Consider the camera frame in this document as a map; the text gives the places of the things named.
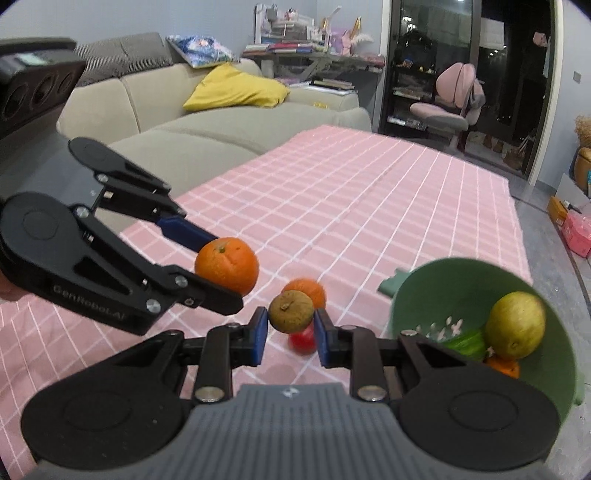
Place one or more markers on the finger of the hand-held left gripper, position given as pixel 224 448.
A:
pixel 217 300
pixel 184 233

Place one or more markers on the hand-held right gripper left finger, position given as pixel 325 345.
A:
pixel 261 337

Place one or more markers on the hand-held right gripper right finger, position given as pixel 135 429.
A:
pixel 323 344

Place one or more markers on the orange tangerine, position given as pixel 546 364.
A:
pixel 503 367
pixel 226 266
pixel 308 290

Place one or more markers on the brown longan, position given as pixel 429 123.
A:
pixel 288 313

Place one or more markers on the green cucumber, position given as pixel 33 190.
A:
pixel 466 344

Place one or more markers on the green plastic colander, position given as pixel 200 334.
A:
pixel 461 295

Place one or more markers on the yellow-green pear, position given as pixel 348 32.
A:
pixel 515 325

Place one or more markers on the small red tomato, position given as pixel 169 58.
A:
pixel 302 342

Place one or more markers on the beige sofa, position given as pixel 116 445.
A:
pixel 152 106

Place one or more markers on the pink checked tablecloth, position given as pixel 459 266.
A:
pixel 369 207

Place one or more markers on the yellow pillow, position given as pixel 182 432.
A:
pixel 231 90

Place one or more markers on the blue printed pillow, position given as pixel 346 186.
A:
pixel 203 48

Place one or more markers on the grey striped cushion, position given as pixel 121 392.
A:
pixel 120 53

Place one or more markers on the stack of books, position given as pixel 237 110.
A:
pixel 277 47

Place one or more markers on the cluttered wooden desk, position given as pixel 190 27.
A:
pixel 323 64

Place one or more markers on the white desk organizer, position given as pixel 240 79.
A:
pixel 281 25

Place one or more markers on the brown bag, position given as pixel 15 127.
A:
pixel 512 159

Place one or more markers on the orange cardboard box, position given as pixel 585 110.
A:
pixel 558 210

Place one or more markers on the black shelf unit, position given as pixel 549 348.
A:
pixel 406 69

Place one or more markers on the pink office chair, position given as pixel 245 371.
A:
pixel 450 97

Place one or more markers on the pink storage box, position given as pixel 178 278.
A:
pixel 579 235

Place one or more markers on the white television console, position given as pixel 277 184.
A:
pixel 570 189

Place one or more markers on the gold vase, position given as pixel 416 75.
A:
pixel 584 168

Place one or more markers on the dried flower bunch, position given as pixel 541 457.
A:
pixel 584 130

